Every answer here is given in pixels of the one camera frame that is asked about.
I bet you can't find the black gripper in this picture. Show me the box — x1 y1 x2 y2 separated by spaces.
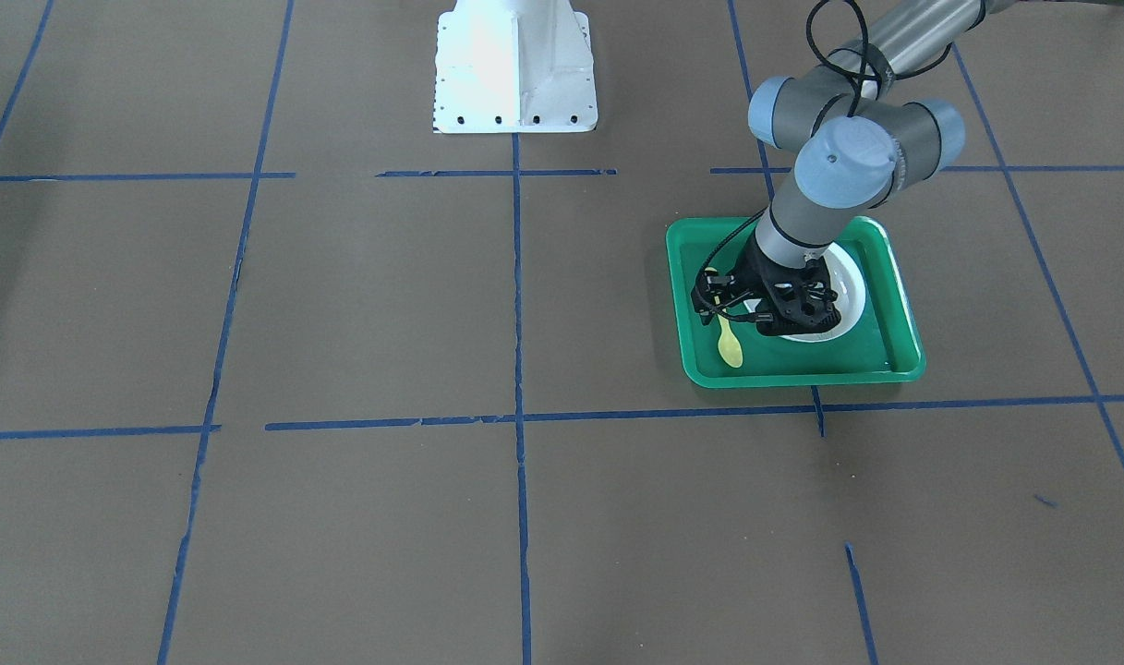
731 235 843 336

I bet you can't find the yellow plastic spoon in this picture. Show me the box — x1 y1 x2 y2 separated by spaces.
715 316 744 368

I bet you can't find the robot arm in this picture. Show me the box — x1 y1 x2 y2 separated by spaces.
722 1 1008 336

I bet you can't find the white round plate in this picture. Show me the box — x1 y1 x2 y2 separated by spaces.
744 243 868 344

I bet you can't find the green plastic tray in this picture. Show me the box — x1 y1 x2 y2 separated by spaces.
667 216 927 389

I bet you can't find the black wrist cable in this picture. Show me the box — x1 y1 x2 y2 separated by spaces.
700 0 952 277

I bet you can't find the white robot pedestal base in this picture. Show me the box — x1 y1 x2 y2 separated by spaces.
432 1 599 135

